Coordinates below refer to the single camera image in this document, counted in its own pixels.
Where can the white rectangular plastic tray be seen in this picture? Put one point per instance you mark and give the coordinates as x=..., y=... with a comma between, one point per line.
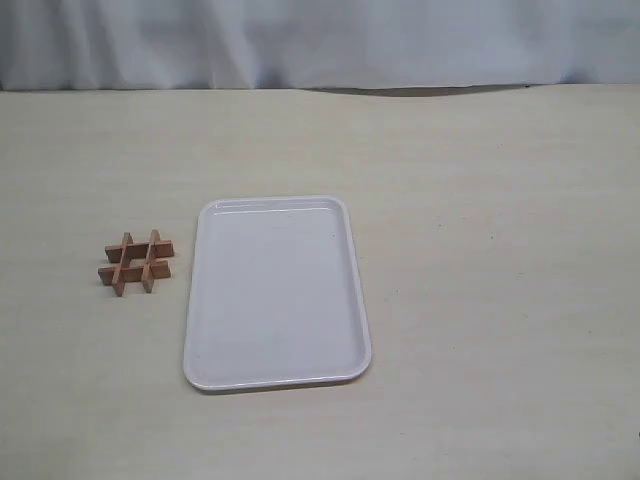
x=275, y=299

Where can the white backdrop curtain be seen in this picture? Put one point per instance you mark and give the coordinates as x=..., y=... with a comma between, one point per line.
x=315, y=44

